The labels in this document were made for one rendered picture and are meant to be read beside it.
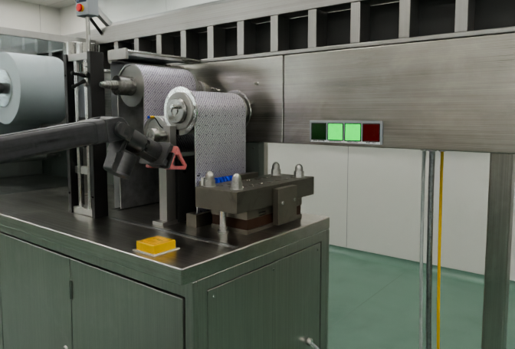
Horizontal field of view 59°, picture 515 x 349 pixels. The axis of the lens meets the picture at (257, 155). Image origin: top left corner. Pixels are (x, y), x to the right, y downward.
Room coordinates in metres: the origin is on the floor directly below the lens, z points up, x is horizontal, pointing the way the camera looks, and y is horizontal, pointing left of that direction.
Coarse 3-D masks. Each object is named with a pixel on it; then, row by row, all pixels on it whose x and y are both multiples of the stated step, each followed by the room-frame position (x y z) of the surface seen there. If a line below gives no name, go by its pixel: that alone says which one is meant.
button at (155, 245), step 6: (144, 240) 1.12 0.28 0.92; (150, 240) 1.12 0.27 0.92; (156, 240) 1.12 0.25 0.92; (162, 240) 1.12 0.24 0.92; (168, 240) 1.12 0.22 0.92; (174, 240) 1.13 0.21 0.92; (138, 246) 1.11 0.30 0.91; (144, 246) 1.10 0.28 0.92; (150, 246) 1.08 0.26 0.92; (156, 246) 1.08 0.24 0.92; (162, 246) 1.10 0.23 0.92; (168, 246) 1.11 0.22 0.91; (174, 246) 1.12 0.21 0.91; (150, 252) 1.08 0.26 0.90; (156, 252) 1.08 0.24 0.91
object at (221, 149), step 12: (204, 132) 1.40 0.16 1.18; (216, 132) 1.44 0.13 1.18; (228, 132) 1.49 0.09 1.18; (240, 132) 1.53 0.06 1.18; (204, 144) 1.40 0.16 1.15; (216, 144) 1.44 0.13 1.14; (228, 144) 1.49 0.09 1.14; (240, 144) 1.53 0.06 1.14; (204, 156) 1.40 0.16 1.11; (216, 156) 1.44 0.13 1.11; (228, 156) 1.48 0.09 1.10; (240, 156) 1.53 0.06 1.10; (204, 168) 1.40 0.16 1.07; (216, 168) 1.44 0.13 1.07; (228, 168) 1.48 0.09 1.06; (240, 168) 1.53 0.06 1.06
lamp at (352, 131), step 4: (348, 124) 1.41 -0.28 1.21; (352, 124) 1.40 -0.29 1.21; (356, 124) 1.39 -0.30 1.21; (348, 128) 1.41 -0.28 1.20; (352, 128) 1.40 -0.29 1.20; (356, 128) 1.39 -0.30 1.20; (348, 132) 1.41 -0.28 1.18; (352, 132) 1.40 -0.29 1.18; (356, 132) 1.39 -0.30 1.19; (348, 136) 1.41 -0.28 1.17; (352, 136) 1.40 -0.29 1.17; (356, 136) 1.39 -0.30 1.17
